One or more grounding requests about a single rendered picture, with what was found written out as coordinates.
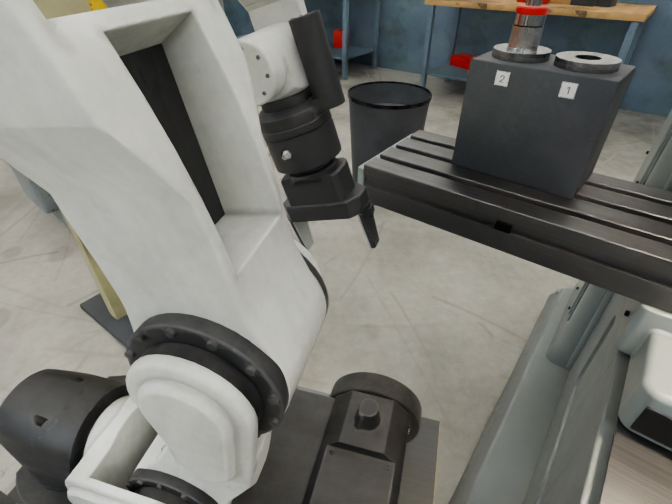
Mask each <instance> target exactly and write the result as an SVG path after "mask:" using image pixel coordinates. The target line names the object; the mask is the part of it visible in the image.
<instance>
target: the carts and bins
mask: <svg viewBox="0 0 672 504"><path fill-rule="evenodd" d="M348 93H349V94H348V98H349V111H350V134H351V157H352V177H353V180H354V183H358V167H359V166H360V165H362V164H364V163H365V162H367V161H368V160H370V159H372V158H373V157H375V156H376V155H378V154H380V153H381V152H383V151H385V150H386V149H388V148H389V147H391V146H393V145H394V144H396V143H397V142H399V141H401V140H402V139H404V138H406V137H407V136H409V135H410V134H413V133H415V132H417V131H418V130H423V131H424V127H425V122H426V117H427V112H428V107H429V102H430V101H431V98H432V94H431V92H430V91H429V90H428V89H426V88H424V87H422V86H419V85H415V84H411V83H405V82H395V81H376V82H367V83H362V84H358V85H355V86H353V87H351V88H350V89H349V90H348ZM430 97H431V98H430Z"/></svg>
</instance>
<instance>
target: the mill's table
mask: <svg viewBox="0 0 672 504"><path fill-rule="evenodd" d="M455 142H456V138H451V137H447V136H443V135H439V134H435V133H431V132H427V131H423V130H418V131H417V132H415V133H413V134H410V135H409V136H407V137H406V138H404V139H402V140H401V141H399V142H397V143H396V144H394V145H393V146H391V147H389V148H388V149H386V150H385V151H383V152H381V153H380V154H378V155H376V156H375V157H373V158H372V159H370V160H368V161H367V162H365V163H364V164H362V165H360V166H359V167H358V183H360V184H361V185H363V186H365V187H366V190H367V193H368V197H369V200H370V202H371V203H373V204H374V205H377V206H379V207H382V208H385V209H388V210H390V211H393V212H396V213H399V214H401V215H404V216H407V217H410V218H412V219H415V220H418V221H420V222H423V223H426V224H429V225H431V226H434V227H437V228H440V229H442V230H445V231H448V232H450V233H453V234H456V235H459V236H461V237H464V238H467V239H470V240H472V241H475V242H478V243H480V244H483V245H486V246H489V247H491V248H494V249H497V250H500V251H502V252H505V253H508V254H510V255H513V256H516V257H519V258H521V259H524V260H527V261H530V262H532V263H535V264H538V265H541V266H543V267H546V268H549V269H551V270H554V271H557V272H560V273H562V274H565V275H568V276H571V277H573V278H576V279H579V280H581V281H584V282H587V283H590V284H592V285H595V286H598V287H601V288H603V289H606V290H609V291H611V292H614V293H617V294H620V295H622V296H625V297H628V298H631V299H633V300H636V301H639V302H642V303H644V304H647V305H650V306H652V307H655V308H658V309H661V310H663V311H666V312H669V313H672V192H671V191H667V190H663V189H659V188H655V187H651V186H647V185H643V184H638V183H634V182H630V181H626V180H622V179H618V178H614V177H610V176H606V175H602V174H598V173H594V172H592V174H591V176H590V177H589V178H588V180H587V181H586V182H585V184H584V185H583V186H582V187H581V189H580V190H579V191H578V193H577V194H576V195H575V197H574V198H573V199H567V198H564V197H561V196H557V195H554V194H551V193H548V192H544V191H541V190H538V189H535V188H531V187H528V186H525V185H522V184H518V183H515V182H512V181H509V180H505V179H502V178H499V177H496V176H492V175H489V174H486V173H483V172H479V171H476V170H473V169H470V168H466V167H463V166H460V165H457V164H453V163H452V158H453V152H454V147H455Z"/></svg>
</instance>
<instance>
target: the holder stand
mask: <svg viewBox="0 0 672 504"><path fill-rule="evenodd" d="M507 46H508V43H505V44H498V45H495V46H494V47H493V50H492V51H490V52H487V53H485V54H482V55H480V56H477V57H474V58H472V59H471V61H470V67H469V72H468V77H467V83H466V88H465V93H464V99H463V104H462V109H461V115H460V120H459V126H458V131H457V136H456V142H455V147H454V152H453V158H452V163H453V164H457V165H460V166H463V167H466V168H470V169H473V170H476V171H479V172H483V173H486V174H489V175H492V176H496V177H499V178H502V179H505V180H509V181H512V182H515V183H518V184H522V185H525V186H528V187H531V188H535V189H538V190H541V191H544V192H548V193H551V194H554V195H557V196H561V197H564V198H567V199H573V198H574V197H575V195H576V194H577V193H578V191H579V190H580V189H581V187H582V186H583V185H584V184H585V182H586V181H587V180H588V178H589V177H590V176H591V174H592V172H593V170H594V167H595V165H596V163H597V160H598V158H599V155H600V153H601V151H602V148H603V146H604V143H605V141H606V139H607V136H608V134H609V132H610V129H611V127H612V124H613V122H614V120H615V117H616V115H617V113H618V110H619V108H620V105H621V103H622V101H623V98H624V96H625V93H626V91H627V89H628V86H629V84H630V82H631V79H632V77H633V74H634V72H635V70H636V67H635V66H633V65H626V64H621V62H622V59H620V58H618V57H615V56H611V55H608V54H602V53H595V52H585V51H567V52H560V53H557V54H556V55H553V54H551V52H552V50H551V49H549V48H547V47H543V46H539V47H538V50H536V51H528V52H526V51H515V50H511V49H508V48H507Z"/></svg>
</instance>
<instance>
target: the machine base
mask: <svg viewBox="0 0 672 504"><path fill-rule="evenodd" d="M573 290H574V289H572V288H564V287H561V288H558V289H557V291H556V292H555V293H553V294H550V295H549V297H548V299H547V302H546V304H545V306H544V308H543V310H542V312H541V314H540V316H539V318H538V320H537V322H536V324H535V326H534V328H533V330H532V333H531V335H530V337H529V339H528V341H527V343H526V345H525V347H524V349H523V351H522V353H521V355H520V357H519V359H518V361H517V364H516V366H515V368H514V370H513V372H512V374H511V376H510V378H509V380H508V382H507V384H506V386H505V388H504V390H503V392H502V395H501V397H500V399H499V401H498V403H497V405H496V407H495V409H494V411H493V413H492V415H491V417H490V419H489V421H488V423H487V426H486V428H485V430H484V432H483V434H482V436H481V438H480V440H479V442H478V444H477V446H476V448H475V450H474V452H473V454H472V457H471V459H470V461H469V463H468V465H467V467H466V469H465V471H464V473H463V475H462V477H461V479H460V481H459V483H458V485H457V488H456V490H455V492H454V494H453V496H452V498H451V500H450V502H449V504H523V502H524V499H525V496H526V494H527V491H528V488H529V485H530V482H531V479H532V477H533V474H534V471H535V468H536V465H537V462H538V459H539V457H540V454H541V451H542V448H543V445H544V442H545V440H546V437H547V434H548V431H549V428H550V425H551V422H552V420H553V417H554V414H555V411H556V408H557V405H558V403H559V400H560V397H561V394H562V391H563V388H564V386H565V383H566V380H567V377H568V374H569V372H570V371H568V370H566V369H564V368H561V367H559V366H557V365H555V364H553V363H551V362H550V361H549V360H548V359H547V352H548V350H549V347H550V345H551V343H552V340H553V338H554V335H555V333H556V331H557V328H558V326H559V324H560V321H561V319H562V316H563V314H564V312H565V309H566V307H567V305H568V302H569V300H570V297H571V295H572V293H573Z"/></svg>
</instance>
